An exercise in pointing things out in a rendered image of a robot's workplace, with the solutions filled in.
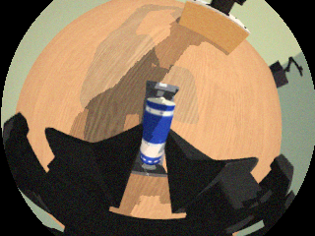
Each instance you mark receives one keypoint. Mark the blue and white battery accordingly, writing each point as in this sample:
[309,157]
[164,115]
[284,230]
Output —
[156,124]

